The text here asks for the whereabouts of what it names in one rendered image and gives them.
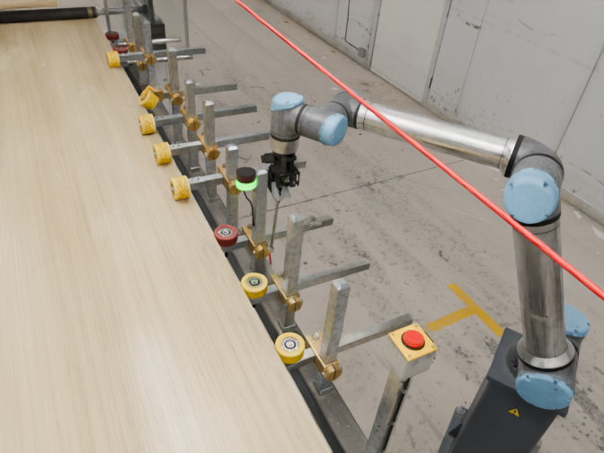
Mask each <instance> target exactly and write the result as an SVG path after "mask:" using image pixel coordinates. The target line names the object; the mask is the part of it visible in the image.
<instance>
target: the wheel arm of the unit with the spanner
mask: <svg viewBox="0 0 604 453"><path fill-rule="evenodd" d="M318 218H319V219H320V220H322V221H323V222H322V225H321V226H311V227H308V226H304V232H306V231H310V230H314V229H317V228H321V227H327V226H330V225H332V224H333V217H332V216H331V215H330V214H328V215H324V216H321V217H318ZM271 235H272V228H270V229H266V230H265V240H266V242H268V241H271ZM285 236H287V225H284V226H277V227H276V231H275V237H274V240H275V239H279V238H282V237H285ZM246 246H248V238H247V237H246V235H240V236H239V237H238V240H237V242H236V244H234V245H232V246H229V247H222V246H220V248H221V250H222V252H223V253H226V252H230V251H234V250H236V249H240V248H244V247H246Z"/></svg>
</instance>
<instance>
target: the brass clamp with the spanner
mask: <svg viewBox="0 0 604 453"><path fill-rule="evenodd" d="M242 235H246V237H247V238H248V246H247V247H248V248H249V250H250V252H251V253H252V255H253V257H256V258H257V259H259V260H262V259H265V258H266V257H267V256H268V255H269V254H270V250H269V248H268V243H267V242H266V240H265V243H261V244H255V243H254V242H253V239H252V229H248V228H247V226H242Z"/></svg>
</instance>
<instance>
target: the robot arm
mask: <svg viewBox="0 0 604 453"><path fill-rule="evenodd" d="M353 92H354V93H356V94H357V95H358V96H360V97H361V98H362V96H361V95H360V94H359V93H357V92H355V91H353ZM362 99H363V98H362ZM363 100H365V101H366V102H367V103H369V104H370V105H371V106H372V107H374V108H375V109H376V110H377V111H379V112H380V113H382V114H383V115H384V116H385V117H387V118H388V119H389V120H391V121H392V122H393V123H394V124H395V125H396V126H397V127H398V128H400V129H401V130H402V131H404V132H405V133H406V134H407V135H409V136H410V137H411V138H413V139H414V140H415V141H416V142H418V143H419V144H420V145H421V146H423V147H425V148H428V149H431V150H434V151H438V152H441V153H444V154H447V155H453V156H455V157H459V158H462V159H466V160H468V161H472V162H475V163H479V164H484V165H487V166H491V167H493V168H496V169H499V170H500V172H501V173H502V176H504V177H507V178H510V179H509V180H508V182H507V183H506V186H505V189H504V193H503V202H504V206H505V208H506V210H507V211H508V213H509V214H510V216H511V217H512V218H513V219H515V220H516V221H517V222H518V223H520V224H521V225H522V226H523V227H525V228H526V229H527V230H528V231H529V232H530V233H531V234H533V235H534V236H535V237H537V238H538V239H539V240H540V241H542V242H543V243H544V244H546V245H547V246H548V247H549V248H551V249H552V250H553V251H555V252H556V253H557V254H559V255H560V256H561V257H562V241H561V223H560V217H561V197H560V190H561V185H562V182H563V179H564V166H563V164H562V161H561V160H560V158H559V157H558V155H557V154H556V153H555V152H554V151H553V150H552V149H550V148H549V147H547V146H546V145H544V144H543V143H541V142H539V141H537V140H535V139H534V138H530V137H526V136H522V135H520V134H518V135H516V136H514V137H512V138H506V137H503V136H500V135H496V134H493V133H489V132H485V131H482V130H479V129H472V128H469V127H466V126H462V125H458V124H455V123H452V122H448V121H445V120H439V119H435V118H432V117H428V116H424V115H421V114H418V113H414V112H410V111H405V110H401V109H397V108H394V107H391V106H387V105H384V104H380V103H377V102H371V101H369V100H367V99H363ZM348 127H351V128H354V129H363V130H366V131H368V132H372V133H375V134H379V135H381V136H385V137H388V138H393V139H397V140H400V141H404V142H406V143H409V142H407V141H406V140H405V139H404V138H402V137H401V136H400V135H399V134H397V133H396V132H395V131H394V130H392V129H391V128H390V127H389V126H387V124H386V123H385V122H383V121H382V120H381V119H379V118H378V117H377V116H376V115H375V114H373V113H372V112H371V111H369V110H368V109H367V108H366V107H364V106H363V105H362V104H361V103H360V102H358V101H357V100H356V99H354V98H353V97H352V96H351V95H349V94H348V93H347V92H346V91H343V92H341V93H338V94H337V95H335V97H334V98H333V99H332V100H331V101H329V102H328V103H327V104H325V105H324V106H323V107H321V108H318V107H315V106H312V105H309V104H306V103H304V98H303V96H302V95H300V94H299V93H279V94H277V95H275V96H274V97H273V99H272V103H271V133H270V149H271V150H272V153H266V154H264V155H261V159H262V163H266V164H271V165H270V166H269V167H268V168H269V170H268V185H267V186H268V189H269V191H270V193H271V196H272V197H273V198H274V200H275V201H276V202H277V203H280V202H281V201H282V200H283V199H284V197H286V198H288V199H290V198H291V194H290V191H289V187H290V188H292V187H296V185H297V186H299V176H300V171H299V170H298V169H297V168H296V166H295V165H294V161H296V160H297V157H296V155H295V153H296V152H297V151H298V149H299V139H300V136H302V137H305V138H310V139H313V140H315V141H318V142H321V143H322V144H324V145H329V146H337V145H338V144H339V143H340V142H341V141H342V139H343V138H344V136H345V134H346V131H347V128H348ZM409 144H410V143H409ZM297 175H298V181H297ZM512 234H513V243H514V252H515V262H516V271H517V280H518V289H519V298H520V315H521V324H522V333H523V337H522V338H521V339H520V340H519V341H518V342H516V343H514V344H513V345H512V346H511V347H510V348H509V350H508V352H507V354H506V364H507V367H508V369H509V371H510V373H511V374H512V375H513V376H514V377H515V378H516V390H517V392H518V394H519V395H520V396H521V397H522V398H523V399H524V400H525V401H527V402H528V403H530V404H533V405H535V406H537V407H540V408H544V409H548V410H555V409H563V408H565V407H566V406H568V405H569V404H570V403H571V401H572V399H573V396H574V387H575V379H576V373H577V367H578V360H579V354H580V348H581V344H582V341H583V339H584V338H585V336H586V335H587V334H588V331H589V330H590V323H589V321H588V319H587V317H586V316H585V315H584V314H583V313H582V312H581V311H579V310H577V309H576V308H575V307H573V306H570V305H568V304H566V303H565V302H564V276H563V267H561V266H560V265H559V264H558V263H556V262H555V261H554V260H553V259H551V258H550V257H549V256H548V255H546V254H545V253H544V252H542V251H541V250H540V249H539V248H538V247H536V246H535V245H534V244H532V243H531V242H530V241H529V240H528V239H527V238H526V237H525V236H524V235H522V234H521V233H520V232H518V231H517V230H516V229H515V228H512Z"/></svg>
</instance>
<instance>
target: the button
mask: <svg viewBox="0 0 604 453"><path fill-rule="evenodd" d="M404 342H405V343H406V344H407V345H408V346H410V347H413V348H419V347H421V346H422V345H423V343H424V337H423V335H422V334H421V333H420V332H418V331H415V330H408V331H406V332H405V333H404Z"/></svg>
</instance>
